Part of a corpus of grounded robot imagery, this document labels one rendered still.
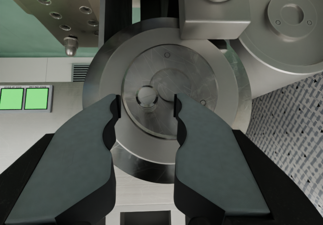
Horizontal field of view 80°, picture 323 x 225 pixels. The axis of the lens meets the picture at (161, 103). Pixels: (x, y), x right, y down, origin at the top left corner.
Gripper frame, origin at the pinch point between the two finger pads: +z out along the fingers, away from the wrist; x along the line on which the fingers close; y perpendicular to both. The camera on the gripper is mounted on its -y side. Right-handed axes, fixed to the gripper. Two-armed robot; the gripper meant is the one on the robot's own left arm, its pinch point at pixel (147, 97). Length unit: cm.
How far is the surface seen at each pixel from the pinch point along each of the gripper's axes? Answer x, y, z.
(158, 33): 0.9, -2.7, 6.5
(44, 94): -26.3, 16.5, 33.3
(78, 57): -110, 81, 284
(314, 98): 19.5, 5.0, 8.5
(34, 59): -175, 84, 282
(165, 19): 1.6, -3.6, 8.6
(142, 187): -2.4, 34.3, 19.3
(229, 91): 6.7, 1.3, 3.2
